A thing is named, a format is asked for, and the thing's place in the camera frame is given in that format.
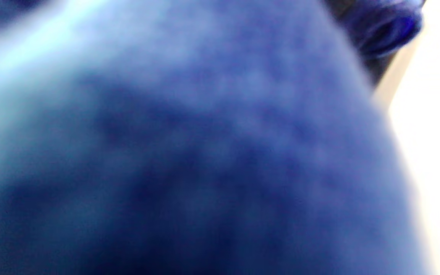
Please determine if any blue rectangular towel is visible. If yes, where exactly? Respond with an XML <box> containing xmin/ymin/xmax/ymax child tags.
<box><xmin>0</xmin><ymin>0</ymin><xmax>434</xmax><ymax>275</ymax></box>

